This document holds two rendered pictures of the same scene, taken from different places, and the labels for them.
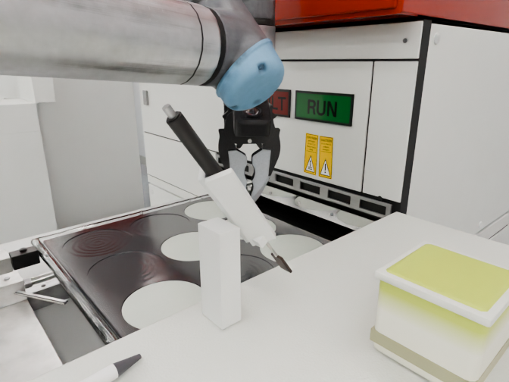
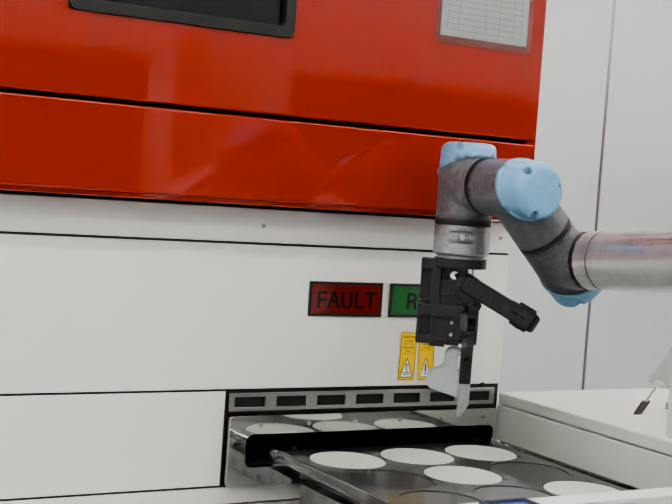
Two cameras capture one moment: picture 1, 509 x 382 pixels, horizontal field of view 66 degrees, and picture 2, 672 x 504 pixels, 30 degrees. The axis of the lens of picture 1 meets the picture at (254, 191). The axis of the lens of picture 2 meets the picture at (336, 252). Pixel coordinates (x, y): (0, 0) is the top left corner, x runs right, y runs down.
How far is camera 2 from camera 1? 174 cm
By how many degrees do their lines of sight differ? 78
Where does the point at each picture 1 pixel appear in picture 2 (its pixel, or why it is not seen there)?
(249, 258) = (501, 465)
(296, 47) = (391, 234)
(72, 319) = not seen: outside the picture
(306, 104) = (405, 299)
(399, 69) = (496, 261)
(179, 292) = (565, 486)
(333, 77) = not seen: hidden behind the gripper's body
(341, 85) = not seen: hidden behind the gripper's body
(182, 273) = (529, 482)
